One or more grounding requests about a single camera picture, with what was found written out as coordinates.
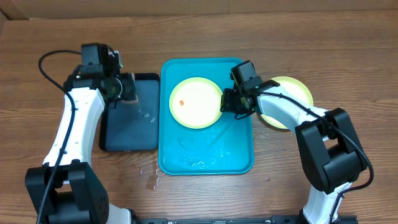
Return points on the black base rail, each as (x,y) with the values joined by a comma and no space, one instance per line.
(217,221)

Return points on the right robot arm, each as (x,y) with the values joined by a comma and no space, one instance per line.
(332,157)

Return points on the yellow-green plate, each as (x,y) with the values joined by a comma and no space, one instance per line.
(295,88)
(195,103)

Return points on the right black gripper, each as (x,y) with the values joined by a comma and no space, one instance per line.
(229,101)

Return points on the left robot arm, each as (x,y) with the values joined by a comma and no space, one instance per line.
(65,189)

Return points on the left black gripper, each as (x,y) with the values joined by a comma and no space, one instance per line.
(125,78)

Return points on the black water tray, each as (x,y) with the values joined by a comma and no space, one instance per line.
(133,126)

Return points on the green brown sponge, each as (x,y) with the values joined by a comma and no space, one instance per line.
(136,100)

